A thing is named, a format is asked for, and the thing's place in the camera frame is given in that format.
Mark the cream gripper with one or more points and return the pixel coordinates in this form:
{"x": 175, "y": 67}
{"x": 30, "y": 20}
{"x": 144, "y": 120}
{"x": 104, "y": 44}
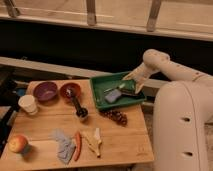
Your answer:
{"x": 140, "y": 75}

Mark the black eraser block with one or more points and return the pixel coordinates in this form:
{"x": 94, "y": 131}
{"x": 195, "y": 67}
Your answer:
{"x": 128, "y": 92}

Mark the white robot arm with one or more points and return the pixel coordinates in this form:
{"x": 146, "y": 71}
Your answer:
{"x": 181, "y": 108}

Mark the green plastic tray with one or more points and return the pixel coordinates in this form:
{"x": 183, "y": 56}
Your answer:
{"x": 103, "y": 82}

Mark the white marker pen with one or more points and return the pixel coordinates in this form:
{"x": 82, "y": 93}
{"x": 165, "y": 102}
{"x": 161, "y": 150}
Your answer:
{"x": 117, "y": 87}

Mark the blue-grey sponge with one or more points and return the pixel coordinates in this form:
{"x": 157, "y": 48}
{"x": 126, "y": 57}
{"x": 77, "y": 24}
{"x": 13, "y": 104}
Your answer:
{"x": 113, "y": 96}

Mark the dark grape bunch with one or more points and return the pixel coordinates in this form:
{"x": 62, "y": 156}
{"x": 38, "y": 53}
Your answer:
{"x": 117, "y": 116}

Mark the red bowl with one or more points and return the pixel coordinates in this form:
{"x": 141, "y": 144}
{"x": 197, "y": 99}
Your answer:
{"x": 74, "y": 88}

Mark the wooden table board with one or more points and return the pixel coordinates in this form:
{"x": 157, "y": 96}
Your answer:
{"x": 120, "y": 145}

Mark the purple bowl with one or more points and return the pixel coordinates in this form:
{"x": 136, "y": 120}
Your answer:
{"x": 45, "y": 91}

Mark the grey crumpled cloth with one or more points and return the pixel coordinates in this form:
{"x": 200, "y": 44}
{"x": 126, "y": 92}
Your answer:
{"x": 66, "y": 146}

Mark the white paper cup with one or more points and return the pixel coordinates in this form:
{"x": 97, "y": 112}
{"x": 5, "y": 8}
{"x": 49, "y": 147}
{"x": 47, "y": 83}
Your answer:
{"x": 28, "y": 104}

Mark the red apple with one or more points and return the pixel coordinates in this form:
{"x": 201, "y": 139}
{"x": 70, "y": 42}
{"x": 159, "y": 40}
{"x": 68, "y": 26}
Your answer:
{"x": 18, "y": 144}

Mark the black handled brush tool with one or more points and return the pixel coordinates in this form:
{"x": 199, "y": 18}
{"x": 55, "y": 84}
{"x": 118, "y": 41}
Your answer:
{"x": 81, "y": 112}

